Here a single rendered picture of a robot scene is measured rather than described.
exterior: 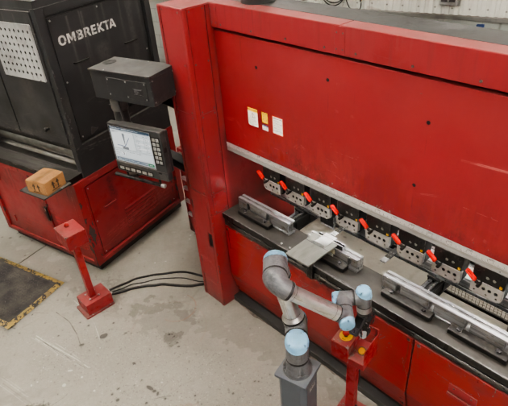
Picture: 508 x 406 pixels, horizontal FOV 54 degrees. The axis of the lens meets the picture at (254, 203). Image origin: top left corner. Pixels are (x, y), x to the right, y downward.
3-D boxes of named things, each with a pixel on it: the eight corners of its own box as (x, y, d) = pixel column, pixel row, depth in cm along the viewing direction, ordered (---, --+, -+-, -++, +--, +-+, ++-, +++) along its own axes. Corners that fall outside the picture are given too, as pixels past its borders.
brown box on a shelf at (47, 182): (19, 191, 384) (14, 177, 377) (47, 176, 401) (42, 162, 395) (44, 200, 370) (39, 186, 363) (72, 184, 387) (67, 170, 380)
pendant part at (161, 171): (118, 169, 348) (106, 122, 328) (129, 161, 356) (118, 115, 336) (168, 182, 328) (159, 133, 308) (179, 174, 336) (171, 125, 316)
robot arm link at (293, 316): (288, 347, 256) (259, 269, 227) (287, 325, 268) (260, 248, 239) (310, 343, 253) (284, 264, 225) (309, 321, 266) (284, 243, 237)
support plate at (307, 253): (285, 254, 298) (285, 252, 297) (314, 234, 312) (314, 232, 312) (308, 267, 286) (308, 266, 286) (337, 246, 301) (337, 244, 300)
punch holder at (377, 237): (364, 238, 276) (366, 213, 266) (373, 231, 280) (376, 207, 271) (388, 250, 266) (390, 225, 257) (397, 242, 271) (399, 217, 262)
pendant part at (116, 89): (116, 182, 361) (85, 68, 313) (138, 167, 378) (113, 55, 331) (172, 197, 338) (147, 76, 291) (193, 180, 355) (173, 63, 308)
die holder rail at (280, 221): (239, 208, 363) (238, 196, 357) (245, 204, 366) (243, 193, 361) (289, 235, 331) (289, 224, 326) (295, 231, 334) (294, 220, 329)
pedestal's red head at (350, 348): (330, 354, 275) (331, 332, 265) (344, 335, 285) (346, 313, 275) (363, 371, 264) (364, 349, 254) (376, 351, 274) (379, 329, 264)
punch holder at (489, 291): (468, 289, 238) (474, 263, 229) (476, 280, 242) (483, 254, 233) (499, 305, 228) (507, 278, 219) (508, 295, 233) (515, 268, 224)
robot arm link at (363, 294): (353, 283, 244) (371, 282, 243) (353, 298, 250) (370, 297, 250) (355, 296, 238) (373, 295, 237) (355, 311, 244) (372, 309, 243)
